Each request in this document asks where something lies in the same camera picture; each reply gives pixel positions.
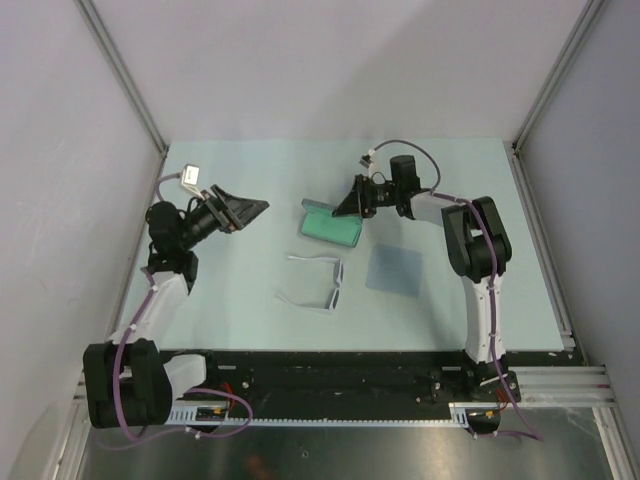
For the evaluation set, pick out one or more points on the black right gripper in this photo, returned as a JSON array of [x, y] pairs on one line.
[[359, 199]]

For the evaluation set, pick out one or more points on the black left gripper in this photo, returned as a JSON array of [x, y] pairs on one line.
[[229, 213]]

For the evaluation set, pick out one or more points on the dark green glasses case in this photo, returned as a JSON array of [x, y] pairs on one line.
[[320, 224]]

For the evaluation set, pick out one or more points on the white sunglasses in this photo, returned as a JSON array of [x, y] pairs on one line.
[[321, 281]]

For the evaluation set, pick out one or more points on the light blue cleaning cloth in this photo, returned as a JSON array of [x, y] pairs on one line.
[[395, 270]]

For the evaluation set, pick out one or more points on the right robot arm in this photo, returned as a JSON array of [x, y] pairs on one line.
[[478, 250]]

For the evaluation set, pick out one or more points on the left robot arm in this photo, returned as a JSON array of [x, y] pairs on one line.
[[145, 320]]

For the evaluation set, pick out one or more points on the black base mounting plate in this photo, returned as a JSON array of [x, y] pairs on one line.
[[425, 360]]

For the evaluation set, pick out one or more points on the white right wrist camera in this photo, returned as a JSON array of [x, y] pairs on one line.
[[366, 160]]

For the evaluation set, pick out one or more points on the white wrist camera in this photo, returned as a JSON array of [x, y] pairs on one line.
[[189, 178], [366, 160]]

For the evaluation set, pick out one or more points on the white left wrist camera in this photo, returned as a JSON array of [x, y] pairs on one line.
[[189, 178]]

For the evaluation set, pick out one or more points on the white slotted cable duct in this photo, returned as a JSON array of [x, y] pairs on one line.
[[454, 415]]

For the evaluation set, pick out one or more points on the right side aluminium rail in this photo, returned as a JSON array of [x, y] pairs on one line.
[[539, 238]]

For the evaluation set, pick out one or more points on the aluminium rail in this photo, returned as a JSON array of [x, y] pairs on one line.
[[560, 385], [539, 238]]

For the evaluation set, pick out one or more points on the left aluminium corner post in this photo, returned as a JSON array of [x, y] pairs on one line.
[[116, 63]]

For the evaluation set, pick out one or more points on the aluminium corner post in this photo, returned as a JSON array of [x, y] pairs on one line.
[[116, 63], [576, 41]]

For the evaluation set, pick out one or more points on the right aluminium corner post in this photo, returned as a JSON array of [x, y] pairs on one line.
[[576, 41]]

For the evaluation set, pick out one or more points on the aluminium front rail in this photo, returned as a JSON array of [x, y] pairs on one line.
[[560, 385]]

